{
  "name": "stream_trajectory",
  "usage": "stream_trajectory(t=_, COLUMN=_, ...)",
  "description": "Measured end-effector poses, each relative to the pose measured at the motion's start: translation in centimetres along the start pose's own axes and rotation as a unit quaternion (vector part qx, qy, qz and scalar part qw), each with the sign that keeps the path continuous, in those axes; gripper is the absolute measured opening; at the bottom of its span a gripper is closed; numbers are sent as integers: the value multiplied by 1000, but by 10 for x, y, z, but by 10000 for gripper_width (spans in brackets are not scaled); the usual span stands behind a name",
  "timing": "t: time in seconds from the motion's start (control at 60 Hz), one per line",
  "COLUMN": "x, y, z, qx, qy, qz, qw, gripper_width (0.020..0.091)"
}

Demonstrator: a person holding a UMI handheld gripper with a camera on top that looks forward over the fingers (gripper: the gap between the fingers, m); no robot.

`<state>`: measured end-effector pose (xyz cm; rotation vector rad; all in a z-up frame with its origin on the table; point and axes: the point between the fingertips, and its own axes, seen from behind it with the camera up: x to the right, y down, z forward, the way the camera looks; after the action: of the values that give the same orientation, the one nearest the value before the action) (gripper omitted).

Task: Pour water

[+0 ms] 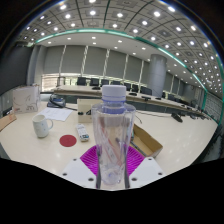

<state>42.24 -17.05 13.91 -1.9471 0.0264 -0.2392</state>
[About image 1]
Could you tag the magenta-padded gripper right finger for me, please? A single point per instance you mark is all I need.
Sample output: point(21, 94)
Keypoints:
point(136, 163)

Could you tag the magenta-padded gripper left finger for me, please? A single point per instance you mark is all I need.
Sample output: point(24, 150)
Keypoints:
point(87, 163)

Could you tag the clear plastic water bottle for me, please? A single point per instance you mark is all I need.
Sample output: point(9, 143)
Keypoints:
point(113, 133)

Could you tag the open cardboard box red label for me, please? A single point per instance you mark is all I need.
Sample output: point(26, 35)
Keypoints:
point(146, 141)

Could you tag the flat round red coaster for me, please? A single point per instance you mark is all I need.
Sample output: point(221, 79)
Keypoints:
point(68, 140)

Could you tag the white remote control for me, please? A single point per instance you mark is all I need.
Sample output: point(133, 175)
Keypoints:
point(82, 132)

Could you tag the white paper sheet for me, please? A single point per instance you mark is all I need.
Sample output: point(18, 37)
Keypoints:
point(56, 114)

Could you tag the white ceramic mug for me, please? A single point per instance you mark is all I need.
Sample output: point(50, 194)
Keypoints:
point(40, 127)

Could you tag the black desktop microphone unit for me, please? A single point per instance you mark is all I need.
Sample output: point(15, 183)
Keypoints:
point(176, 117)

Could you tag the long curved conference desk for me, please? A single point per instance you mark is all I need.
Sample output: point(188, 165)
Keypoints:
point(80, 90)

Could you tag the row of black office chairs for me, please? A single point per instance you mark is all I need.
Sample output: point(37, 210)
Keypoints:
point(94, 81)

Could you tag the white printed carton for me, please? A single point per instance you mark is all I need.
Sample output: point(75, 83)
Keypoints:
point(26, 99)

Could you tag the brown paper envelope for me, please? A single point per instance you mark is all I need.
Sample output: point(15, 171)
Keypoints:
point(6, 122)

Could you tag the group of ceiling lights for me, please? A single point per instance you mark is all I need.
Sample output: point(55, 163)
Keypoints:
point(92, 12)

